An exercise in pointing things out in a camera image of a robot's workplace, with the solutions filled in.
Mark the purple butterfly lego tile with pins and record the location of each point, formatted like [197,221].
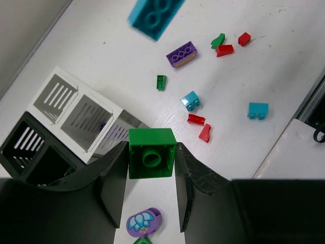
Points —
[102,125]

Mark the purple round lotus lego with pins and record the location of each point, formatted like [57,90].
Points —
[144,223]

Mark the green curved lego piece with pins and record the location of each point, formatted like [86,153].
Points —
[218,41]

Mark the red curved lego upper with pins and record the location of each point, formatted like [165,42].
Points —
[195,119]

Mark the cyan lego brick lower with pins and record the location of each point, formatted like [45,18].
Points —
[258,110]

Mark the black slotted container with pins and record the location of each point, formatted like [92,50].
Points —
[33,154]

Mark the red curved lego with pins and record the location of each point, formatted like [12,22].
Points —
[195,119]
[205,133]

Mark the green square lego brick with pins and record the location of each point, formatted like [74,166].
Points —
[151,152]

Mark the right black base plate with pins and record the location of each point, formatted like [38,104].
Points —
[312,112]

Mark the white slotted container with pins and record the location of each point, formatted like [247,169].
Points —
[72,111]

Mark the red curved lego lower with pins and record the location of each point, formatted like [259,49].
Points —
[205,133]

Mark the purple rectangular lego brick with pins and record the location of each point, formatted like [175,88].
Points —
[182,55]

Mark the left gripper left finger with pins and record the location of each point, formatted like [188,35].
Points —
[83,207]

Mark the red sloped lego brick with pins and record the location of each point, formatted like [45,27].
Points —
[223,50]

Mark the green flat lego plate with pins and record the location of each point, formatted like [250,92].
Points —
[143,240]

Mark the cyan long lego brick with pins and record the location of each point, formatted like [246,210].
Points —
[151,17]

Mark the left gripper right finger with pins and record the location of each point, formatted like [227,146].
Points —
[213,209]

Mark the small green sloped lego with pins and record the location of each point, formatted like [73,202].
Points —
[161,82]

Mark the small red lego cube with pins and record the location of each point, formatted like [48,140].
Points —
[244,39]

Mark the cyan small lego brick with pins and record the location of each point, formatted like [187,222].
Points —
[191,101]

